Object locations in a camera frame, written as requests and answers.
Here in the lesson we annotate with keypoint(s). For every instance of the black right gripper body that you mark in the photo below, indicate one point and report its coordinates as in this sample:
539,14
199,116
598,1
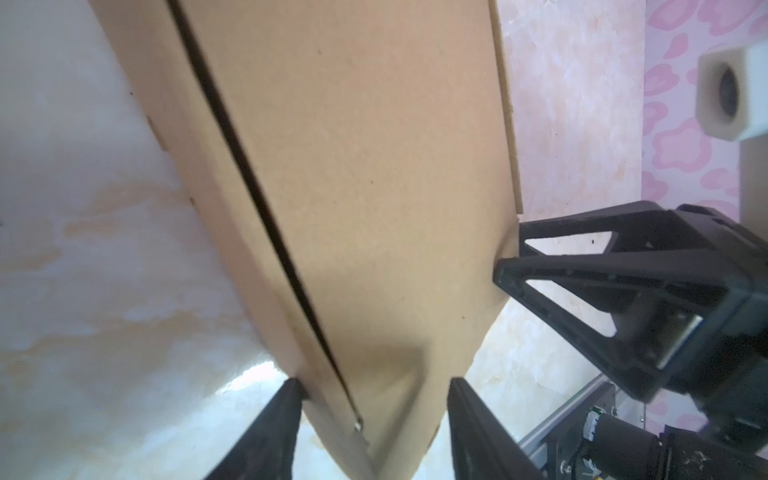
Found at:
715,323

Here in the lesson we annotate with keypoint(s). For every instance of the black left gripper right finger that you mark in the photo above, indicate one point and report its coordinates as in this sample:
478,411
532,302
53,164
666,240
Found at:
481,448

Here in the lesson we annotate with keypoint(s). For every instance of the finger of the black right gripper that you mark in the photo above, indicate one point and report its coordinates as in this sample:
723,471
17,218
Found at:
641,227
609,307

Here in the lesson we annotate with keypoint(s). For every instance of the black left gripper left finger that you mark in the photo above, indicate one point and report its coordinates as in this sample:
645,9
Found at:
266,449

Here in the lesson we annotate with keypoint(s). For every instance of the brown cardboard box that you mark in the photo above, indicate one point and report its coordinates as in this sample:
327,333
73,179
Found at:
351,161

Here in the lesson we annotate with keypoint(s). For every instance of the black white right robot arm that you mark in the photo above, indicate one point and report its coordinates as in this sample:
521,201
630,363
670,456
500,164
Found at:
624,452

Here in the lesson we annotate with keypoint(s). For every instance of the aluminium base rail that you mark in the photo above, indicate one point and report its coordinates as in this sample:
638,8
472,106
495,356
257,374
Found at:
534,444

